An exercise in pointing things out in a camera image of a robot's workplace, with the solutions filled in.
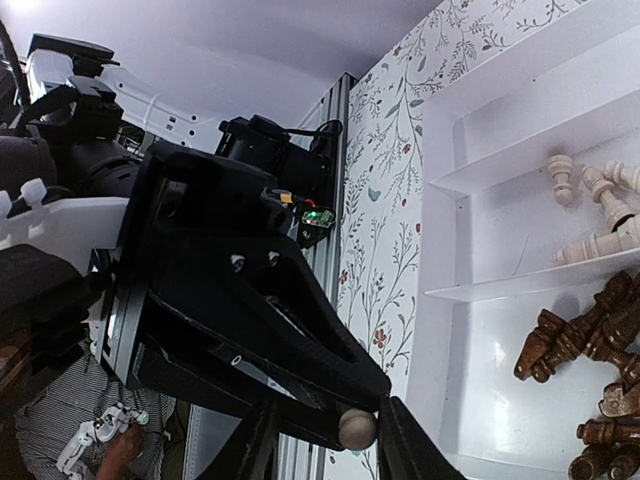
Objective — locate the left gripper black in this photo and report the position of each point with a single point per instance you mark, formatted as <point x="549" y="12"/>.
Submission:
<point x="205" y="264"/>

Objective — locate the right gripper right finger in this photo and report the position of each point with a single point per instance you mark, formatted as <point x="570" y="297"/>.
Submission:
<point x="404" y="450"/>

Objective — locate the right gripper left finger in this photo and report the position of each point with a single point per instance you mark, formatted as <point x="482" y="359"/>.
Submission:
<point x="251" y="451"/>

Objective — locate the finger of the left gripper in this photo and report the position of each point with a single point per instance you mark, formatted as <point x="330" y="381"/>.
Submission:
<point x="303" y="381"/>

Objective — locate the white plastic compartment tray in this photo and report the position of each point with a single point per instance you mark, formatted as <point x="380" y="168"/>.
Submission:
<point x="490" y="227"/>

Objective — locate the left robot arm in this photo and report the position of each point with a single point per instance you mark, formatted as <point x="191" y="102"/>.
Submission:
<point x="84" y="129"/>

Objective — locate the pile of dark chess pieces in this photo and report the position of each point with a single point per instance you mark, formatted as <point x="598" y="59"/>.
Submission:
<point x="591" y="357"/>

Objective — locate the pile of light chess pieces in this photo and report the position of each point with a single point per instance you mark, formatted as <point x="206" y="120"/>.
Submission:
<point x="615" y="222"/>

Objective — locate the person's hand with controller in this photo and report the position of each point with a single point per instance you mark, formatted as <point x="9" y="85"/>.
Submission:
<point x="123" y="450"/>

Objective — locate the person in striped shirt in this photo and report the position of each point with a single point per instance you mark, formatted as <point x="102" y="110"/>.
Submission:
<point x="46" y="424"/>

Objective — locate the floral patterned table mat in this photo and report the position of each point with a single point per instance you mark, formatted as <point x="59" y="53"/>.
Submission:
<point x="379" y="272"/>

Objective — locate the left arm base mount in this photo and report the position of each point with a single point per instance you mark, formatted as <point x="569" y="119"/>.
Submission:
<point x="304" y="162"/>

